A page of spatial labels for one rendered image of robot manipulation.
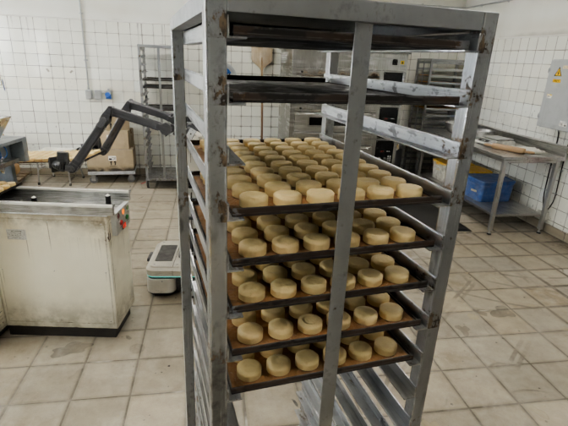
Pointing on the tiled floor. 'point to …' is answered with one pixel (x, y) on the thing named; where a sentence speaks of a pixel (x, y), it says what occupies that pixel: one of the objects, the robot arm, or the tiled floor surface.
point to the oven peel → (262, 57)
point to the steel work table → (555, 155)
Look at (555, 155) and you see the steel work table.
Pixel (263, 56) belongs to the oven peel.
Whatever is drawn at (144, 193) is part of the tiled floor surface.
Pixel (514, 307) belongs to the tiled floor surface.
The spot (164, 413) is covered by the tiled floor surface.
